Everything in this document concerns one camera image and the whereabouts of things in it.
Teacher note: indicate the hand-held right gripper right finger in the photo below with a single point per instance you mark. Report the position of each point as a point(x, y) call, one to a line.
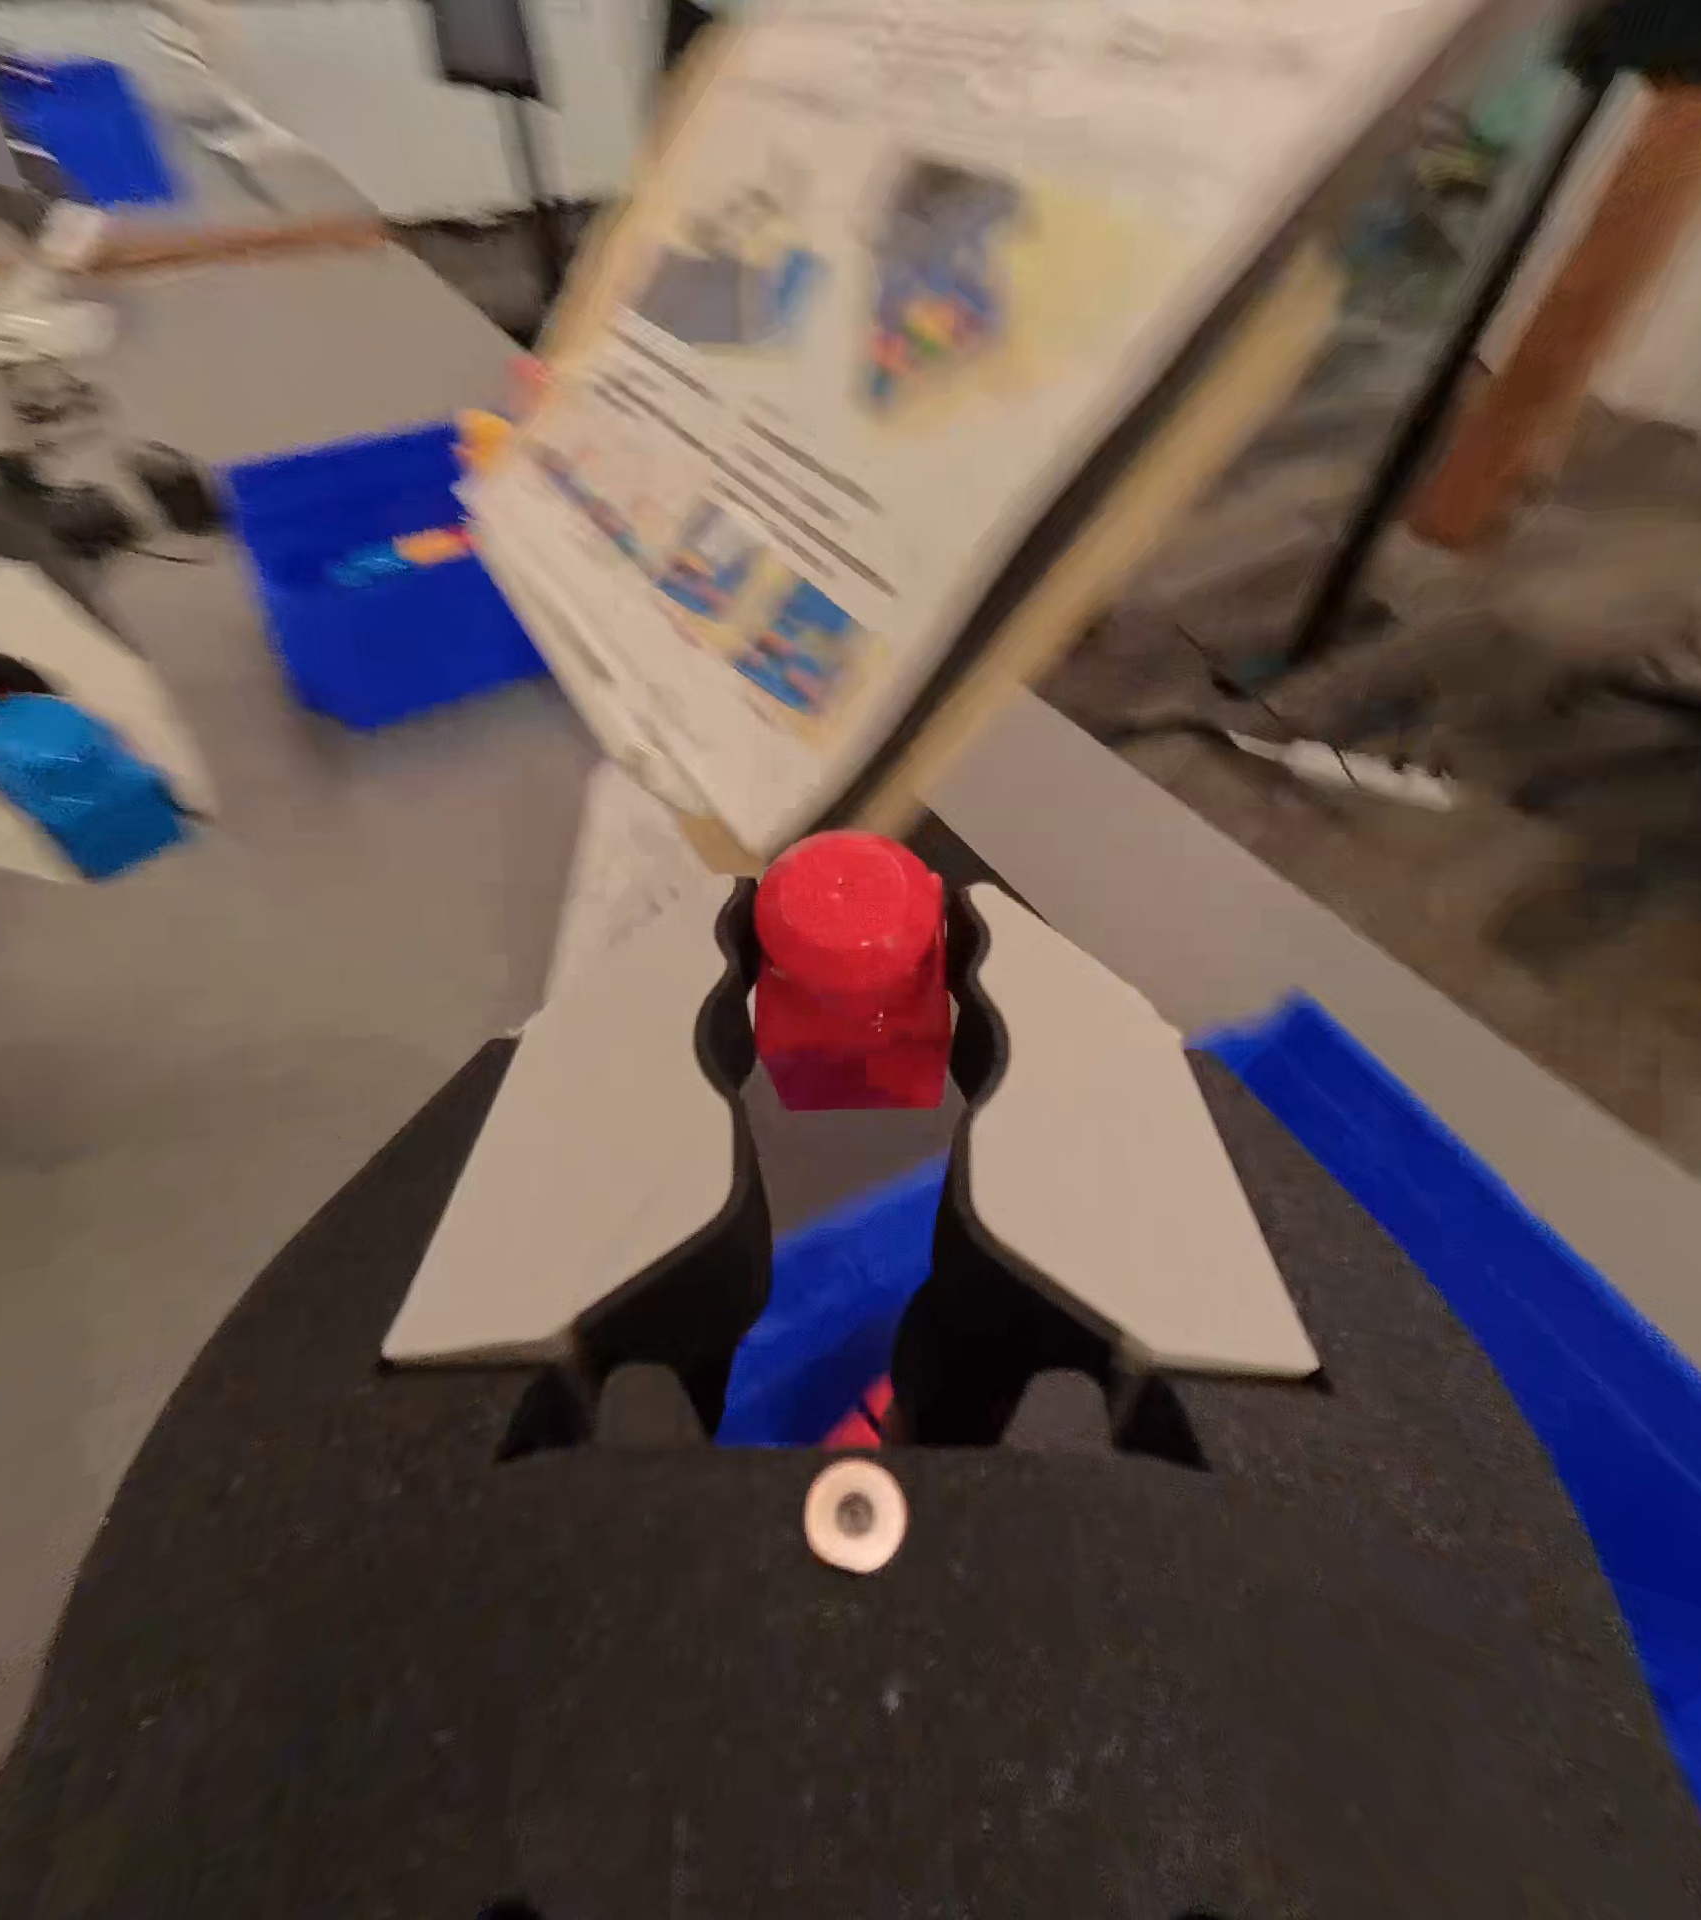
point(1136, 1201)

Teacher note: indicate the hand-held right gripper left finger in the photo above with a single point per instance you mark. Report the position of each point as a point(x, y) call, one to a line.
point(581, 1201)

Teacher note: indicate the blue toy building block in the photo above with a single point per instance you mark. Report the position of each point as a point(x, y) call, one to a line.
point(77, 786)

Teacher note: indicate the blue plastic bin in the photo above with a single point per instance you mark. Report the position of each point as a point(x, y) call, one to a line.
point(88, 127)
point(341, 646)

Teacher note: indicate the red toy building block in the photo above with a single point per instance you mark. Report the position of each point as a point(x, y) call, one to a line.
point(858, 977)

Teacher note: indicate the blurred blue object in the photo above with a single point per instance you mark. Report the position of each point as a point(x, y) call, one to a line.
point(1571, 1410)

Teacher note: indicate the grey desk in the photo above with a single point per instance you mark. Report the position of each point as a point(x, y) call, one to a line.
point(281, 930)

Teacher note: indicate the black standing desk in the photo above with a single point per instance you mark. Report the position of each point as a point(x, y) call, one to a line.
point(1692, 30)

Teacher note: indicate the wooden table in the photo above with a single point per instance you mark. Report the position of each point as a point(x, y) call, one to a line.
point(221, 241)

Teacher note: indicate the white power strip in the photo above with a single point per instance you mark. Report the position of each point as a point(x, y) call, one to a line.
point(1361, 772)

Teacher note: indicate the small monitor on stand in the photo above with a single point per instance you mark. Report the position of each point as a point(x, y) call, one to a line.
point(485, 37)

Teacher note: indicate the instruction board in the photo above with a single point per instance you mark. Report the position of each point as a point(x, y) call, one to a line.
point(882, 360)

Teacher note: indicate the wooden pillar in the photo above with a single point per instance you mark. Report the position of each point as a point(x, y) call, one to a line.
point(1571, 331)

